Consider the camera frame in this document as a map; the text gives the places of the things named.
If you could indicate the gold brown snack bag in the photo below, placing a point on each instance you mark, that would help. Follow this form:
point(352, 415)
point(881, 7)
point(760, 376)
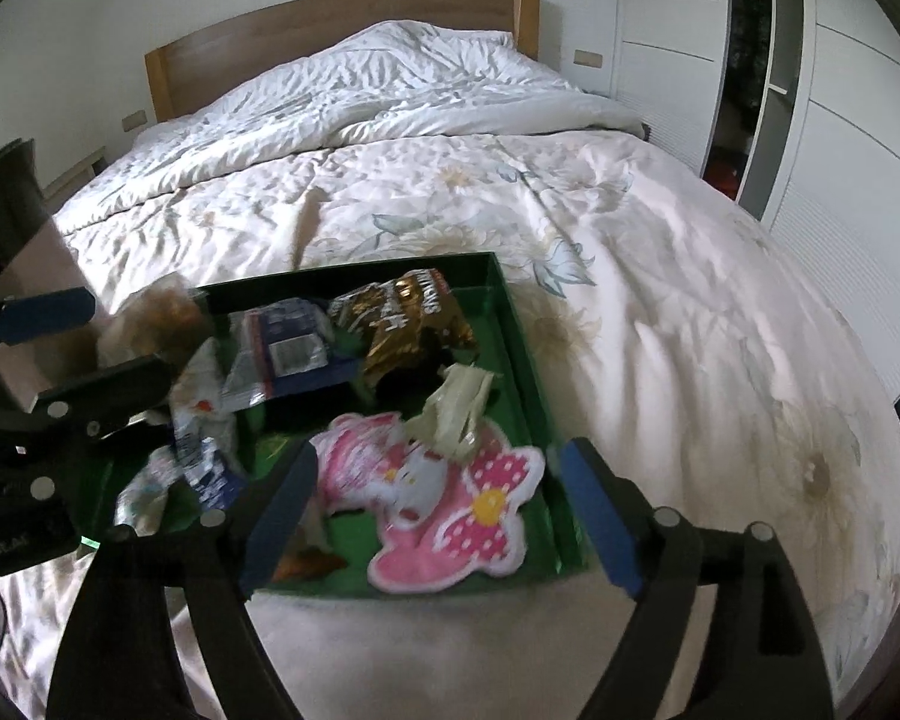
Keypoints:
point(405, 322)

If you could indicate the white wardrobe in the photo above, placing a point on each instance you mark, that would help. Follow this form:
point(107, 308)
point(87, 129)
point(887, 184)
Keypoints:
point(847, 127)

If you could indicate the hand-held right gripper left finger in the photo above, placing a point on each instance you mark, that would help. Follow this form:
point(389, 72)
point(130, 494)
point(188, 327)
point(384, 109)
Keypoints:
point(277, 525)

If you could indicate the silver snack packet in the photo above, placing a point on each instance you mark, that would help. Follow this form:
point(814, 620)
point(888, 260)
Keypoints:
point(199, 405)

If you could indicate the floral bed blanket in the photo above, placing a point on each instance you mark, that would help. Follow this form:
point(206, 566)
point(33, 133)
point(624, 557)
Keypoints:
point(682, 330)

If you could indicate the wall socket plate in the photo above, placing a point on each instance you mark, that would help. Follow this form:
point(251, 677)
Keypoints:
point(134, 121)
point(589, 58)

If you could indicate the pink cartoon snack packet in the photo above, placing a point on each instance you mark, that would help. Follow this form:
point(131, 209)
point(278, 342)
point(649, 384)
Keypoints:
point(450, 502)

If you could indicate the clear packet of brown snacks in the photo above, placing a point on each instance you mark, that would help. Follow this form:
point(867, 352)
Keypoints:
point(157, 315)

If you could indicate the beige snack packet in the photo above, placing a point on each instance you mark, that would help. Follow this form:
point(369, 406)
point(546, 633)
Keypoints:
point(457, 405)

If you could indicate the blue snack packet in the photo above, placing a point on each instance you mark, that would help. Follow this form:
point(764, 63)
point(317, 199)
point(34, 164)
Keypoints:
point(292, 349)

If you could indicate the beige low cabinet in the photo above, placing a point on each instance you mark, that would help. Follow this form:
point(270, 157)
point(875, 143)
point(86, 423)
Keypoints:
point(75, 176)

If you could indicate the wooden headboard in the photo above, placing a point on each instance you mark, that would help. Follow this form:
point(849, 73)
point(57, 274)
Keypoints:
point(330, 37)

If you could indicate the white duvet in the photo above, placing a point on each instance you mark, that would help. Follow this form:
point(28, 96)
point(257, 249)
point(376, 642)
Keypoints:
point(390, 97)

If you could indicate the green cardboard box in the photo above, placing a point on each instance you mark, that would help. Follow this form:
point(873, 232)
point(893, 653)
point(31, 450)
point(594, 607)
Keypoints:
point(525, 360)

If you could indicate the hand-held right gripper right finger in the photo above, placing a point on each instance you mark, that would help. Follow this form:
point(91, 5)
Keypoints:
point(600, 532)

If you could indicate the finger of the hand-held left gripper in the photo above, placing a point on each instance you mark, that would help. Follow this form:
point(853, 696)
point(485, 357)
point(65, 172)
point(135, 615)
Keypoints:
point(45, 315)
point(105, 386)

